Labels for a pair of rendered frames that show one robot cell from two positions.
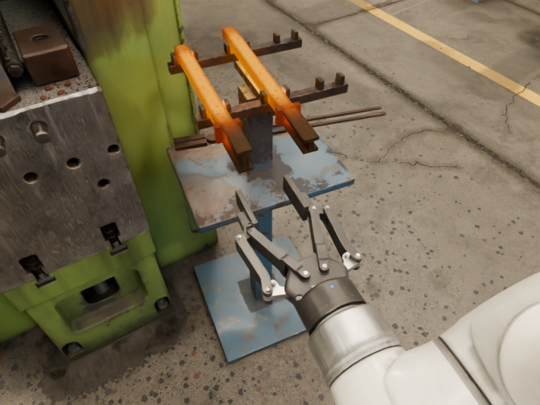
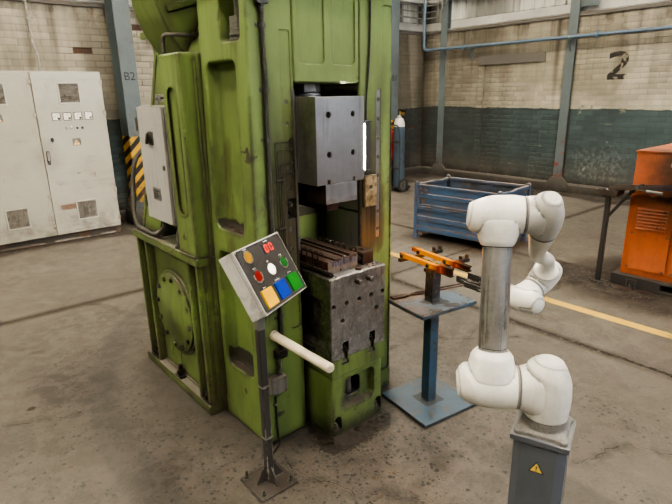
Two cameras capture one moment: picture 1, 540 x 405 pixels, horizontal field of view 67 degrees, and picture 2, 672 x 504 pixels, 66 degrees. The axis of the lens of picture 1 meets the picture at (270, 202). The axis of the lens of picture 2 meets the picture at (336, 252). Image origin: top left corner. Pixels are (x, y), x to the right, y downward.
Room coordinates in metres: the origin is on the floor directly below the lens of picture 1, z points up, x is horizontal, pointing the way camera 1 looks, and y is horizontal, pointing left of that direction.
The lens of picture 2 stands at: (-1.83, 0.99, 1.77)
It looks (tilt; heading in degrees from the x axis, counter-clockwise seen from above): 17 degrees down; 351
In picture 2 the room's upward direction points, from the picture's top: 1 degrees counter-clockwise
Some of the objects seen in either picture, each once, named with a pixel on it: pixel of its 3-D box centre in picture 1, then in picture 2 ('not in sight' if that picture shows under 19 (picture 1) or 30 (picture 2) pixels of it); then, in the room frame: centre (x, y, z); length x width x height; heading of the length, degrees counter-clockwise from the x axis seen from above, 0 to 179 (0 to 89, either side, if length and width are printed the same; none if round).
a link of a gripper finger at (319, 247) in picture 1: (317, 242); not in sight; (0.33, -0.06, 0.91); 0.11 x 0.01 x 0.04; 2
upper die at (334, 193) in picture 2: not in sight; (315, 187); (0.81, 0.68, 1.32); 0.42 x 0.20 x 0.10; 31
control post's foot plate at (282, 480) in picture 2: not in sight; (268, 473); (0.27, 1.00, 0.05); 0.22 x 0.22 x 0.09; 31
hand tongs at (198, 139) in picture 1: (284, 126); (435, 289); (0.92, -0.04, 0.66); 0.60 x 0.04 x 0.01; 105
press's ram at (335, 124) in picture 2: not in sight; (320, 137); (0.83, 0.64, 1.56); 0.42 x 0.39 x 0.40; 31
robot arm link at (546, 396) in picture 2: not in sight; (545, 386); (-0.33, 0.01, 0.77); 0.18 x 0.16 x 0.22; 70
